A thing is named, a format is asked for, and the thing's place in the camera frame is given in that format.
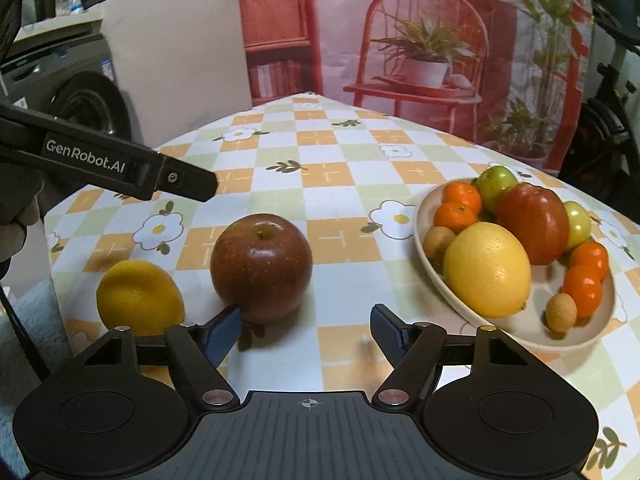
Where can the green apple right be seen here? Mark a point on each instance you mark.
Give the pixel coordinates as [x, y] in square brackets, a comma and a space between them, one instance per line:
[580, 224]

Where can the dark red apple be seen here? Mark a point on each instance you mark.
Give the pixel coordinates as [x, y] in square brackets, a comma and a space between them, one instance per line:
[262, 264]

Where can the gloved left hand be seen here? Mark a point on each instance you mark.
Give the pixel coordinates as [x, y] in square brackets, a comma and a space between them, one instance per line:
[19, 187]

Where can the brown kiwi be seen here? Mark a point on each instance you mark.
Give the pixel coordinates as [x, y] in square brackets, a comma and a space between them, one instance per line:
[436, 242]

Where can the small mandarin left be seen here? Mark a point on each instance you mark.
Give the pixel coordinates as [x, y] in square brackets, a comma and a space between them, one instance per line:
[463, 193]

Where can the checkered floral tablecloth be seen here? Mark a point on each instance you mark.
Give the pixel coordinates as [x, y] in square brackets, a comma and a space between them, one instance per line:
[350, 180]

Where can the green apple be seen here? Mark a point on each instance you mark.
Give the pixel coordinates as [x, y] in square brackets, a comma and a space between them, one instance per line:
[492, 183]
[580, 224]

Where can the mandarin in plate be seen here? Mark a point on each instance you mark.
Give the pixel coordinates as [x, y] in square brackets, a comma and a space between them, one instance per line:
[454, 216]

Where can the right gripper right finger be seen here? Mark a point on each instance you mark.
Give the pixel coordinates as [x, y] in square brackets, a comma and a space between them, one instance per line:
[413, 352]

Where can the black exercise bike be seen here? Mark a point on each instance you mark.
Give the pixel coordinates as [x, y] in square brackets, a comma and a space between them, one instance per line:
[603, 158]

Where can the pink printed backdrop cloth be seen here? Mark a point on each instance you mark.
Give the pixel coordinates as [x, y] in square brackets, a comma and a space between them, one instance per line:
[506, 74]

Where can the white board panel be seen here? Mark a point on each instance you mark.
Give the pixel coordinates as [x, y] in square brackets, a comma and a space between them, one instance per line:
[180, 63]

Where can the mandarin right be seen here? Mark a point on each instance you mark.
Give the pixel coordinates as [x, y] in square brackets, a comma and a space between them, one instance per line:
[591, 254]

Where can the red apple in plate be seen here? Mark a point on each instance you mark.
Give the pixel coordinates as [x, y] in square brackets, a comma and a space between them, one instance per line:
[538, 219]

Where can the large yellow lemon in plate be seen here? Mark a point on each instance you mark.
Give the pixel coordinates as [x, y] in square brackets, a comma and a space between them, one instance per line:
[487, 268]

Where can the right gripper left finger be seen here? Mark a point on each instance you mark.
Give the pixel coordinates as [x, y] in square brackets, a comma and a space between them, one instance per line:
[194, 354]

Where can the green apple left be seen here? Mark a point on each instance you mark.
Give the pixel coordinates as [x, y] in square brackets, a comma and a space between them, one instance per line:
[492, 183]

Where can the beige round plate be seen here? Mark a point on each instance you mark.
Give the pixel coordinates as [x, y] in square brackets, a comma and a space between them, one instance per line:
[526, 327]

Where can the washing machine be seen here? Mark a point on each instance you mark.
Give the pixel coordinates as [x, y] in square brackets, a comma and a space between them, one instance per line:
[64, 67]

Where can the large orange mandarin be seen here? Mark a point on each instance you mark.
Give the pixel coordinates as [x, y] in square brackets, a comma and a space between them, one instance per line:
[583, 285]

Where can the small tan longan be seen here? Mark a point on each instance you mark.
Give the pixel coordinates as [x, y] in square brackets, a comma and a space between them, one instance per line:
[561, 313]

